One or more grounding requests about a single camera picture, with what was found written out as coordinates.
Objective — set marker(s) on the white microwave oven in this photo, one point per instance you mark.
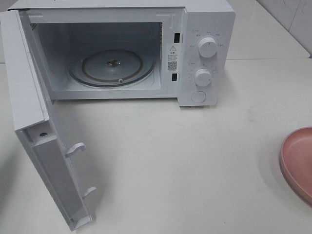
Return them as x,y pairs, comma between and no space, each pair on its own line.
128,49

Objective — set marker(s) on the pink round plate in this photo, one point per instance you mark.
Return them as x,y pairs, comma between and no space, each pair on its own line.
296,162

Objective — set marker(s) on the white microwave door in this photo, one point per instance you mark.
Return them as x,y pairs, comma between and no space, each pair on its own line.
35,120

